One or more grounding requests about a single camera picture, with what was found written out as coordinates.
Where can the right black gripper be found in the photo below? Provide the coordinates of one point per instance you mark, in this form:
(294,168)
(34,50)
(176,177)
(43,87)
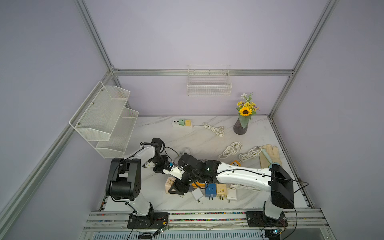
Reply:
(180,184)

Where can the pink white cube adapter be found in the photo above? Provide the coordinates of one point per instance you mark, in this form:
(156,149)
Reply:
(169,183)

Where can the blue cube adapter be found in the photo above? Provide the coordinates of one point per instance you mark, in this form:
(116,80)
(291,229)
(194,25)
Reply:
(211,191)

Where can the small white adapter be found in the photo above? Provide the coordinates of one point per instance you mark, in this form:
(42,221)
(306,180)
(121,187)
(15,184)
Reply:
(198,195)

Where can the beige cube adapter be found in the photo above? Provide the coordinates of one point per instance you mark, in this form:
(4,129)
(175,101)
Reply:
(222,191)

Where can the orange power strip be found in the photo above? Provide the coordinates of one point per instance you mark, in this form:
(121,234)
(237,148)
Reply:
(236,163)
(198,185)

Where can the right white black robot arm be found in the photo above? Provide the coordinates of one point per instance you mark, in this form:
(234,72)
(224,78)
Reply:
(275,180)

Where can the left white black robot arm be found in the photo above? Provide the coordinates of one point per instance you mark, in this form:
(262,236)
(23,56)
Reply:
(124,180)

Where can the white power strip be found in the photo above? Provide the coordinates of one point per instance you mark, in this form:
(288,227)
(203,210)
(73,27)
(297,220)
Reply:
(175,124)

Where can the lower white mesh shelf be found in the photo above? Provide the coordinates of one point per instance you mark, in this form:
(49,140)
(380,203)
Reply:
(116,146)

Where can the white mesh shelf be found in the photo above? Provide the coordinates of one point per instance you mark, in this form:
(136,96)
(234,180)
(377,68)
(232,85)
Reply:
(116,146)
(96,119)

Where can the yellow cube adapter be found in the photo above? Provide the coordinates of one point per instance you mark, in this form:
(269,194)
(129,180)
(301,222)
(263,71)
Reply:
(188,123)

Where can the dark purple ribbed vase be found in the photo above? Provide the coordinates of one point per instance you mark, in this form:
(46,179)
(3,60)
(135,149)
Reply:
(239,129)

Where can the teal garden trowel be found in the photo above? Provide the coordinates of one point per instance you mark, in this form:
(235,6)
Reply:
(265,153)

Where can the upper white mesh shelf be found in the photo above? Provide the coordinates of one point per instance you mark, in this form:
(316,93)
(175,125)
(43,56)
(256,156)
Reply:
(96,119)

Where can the beige work glove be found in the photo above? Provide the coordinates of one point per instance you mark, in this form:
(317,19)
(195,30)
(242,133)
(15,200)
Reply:
(273,152)

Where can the sunflower bouquet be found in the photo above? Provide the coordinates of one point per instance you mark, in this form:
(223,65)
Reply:
(246,109)

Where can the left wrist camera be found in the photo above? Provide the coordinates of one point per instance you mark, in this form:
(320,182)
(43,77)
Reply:
(148,165)

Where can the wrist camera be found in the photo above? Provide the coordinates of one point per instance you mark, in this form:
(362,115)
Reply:
(148,165)
(173,170)

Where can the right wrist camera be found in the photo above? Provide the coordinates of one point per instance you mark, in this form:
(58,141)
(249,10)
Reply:
(173,170)

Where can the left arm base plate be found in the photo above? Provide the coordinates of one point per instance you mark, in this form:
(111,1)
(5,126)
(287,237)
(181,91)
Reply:
(148,220)

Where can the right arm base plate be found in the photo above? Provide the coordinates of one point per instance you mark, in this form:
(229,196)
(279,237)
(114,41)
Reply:
(266,219)

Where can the white wire wall basket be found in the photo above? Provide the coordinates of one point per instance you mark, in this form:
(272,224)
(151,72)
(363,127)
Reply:
(209,81)

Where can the aluminium front rail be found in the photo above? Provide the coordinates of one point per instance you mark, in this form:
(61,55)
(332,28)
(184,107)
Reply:
(206,220)

